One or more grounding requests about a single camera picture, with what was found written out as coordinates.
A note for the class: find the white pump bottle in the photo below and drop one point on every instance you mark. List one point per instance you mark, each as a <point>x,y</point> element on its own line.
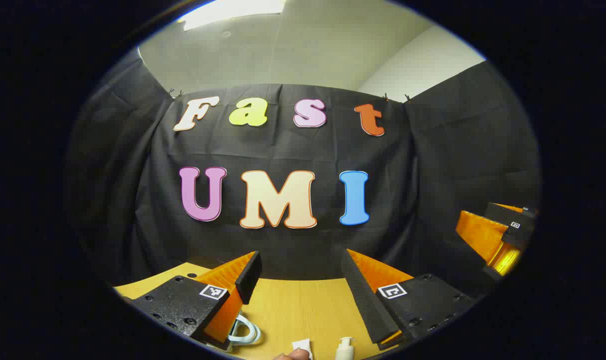
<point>345,352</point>

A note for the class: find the white squeeze tube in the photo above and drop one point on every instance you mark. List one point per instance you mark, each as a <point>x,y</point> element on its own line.
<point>302,345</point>

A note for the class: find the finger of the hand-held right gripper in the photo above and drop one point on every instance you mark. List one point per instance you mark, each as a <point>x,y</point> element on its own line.
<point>483,235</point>

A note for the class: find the ceiling light panel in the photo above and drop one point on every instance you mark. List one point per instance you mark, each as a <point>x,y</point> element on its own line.
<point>233,12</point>

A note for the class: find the light blue suitcase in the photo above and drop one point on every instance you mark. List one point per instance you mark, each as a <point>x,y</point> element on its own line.
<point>256,330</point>

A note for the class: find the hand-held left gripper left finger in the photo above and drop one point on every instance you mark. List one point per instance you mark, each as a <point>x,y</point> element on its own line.
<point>249,277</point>

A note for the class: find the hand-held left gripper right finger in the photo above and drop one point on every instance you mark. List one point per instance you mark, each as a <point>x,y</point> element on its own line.
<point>363,295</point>

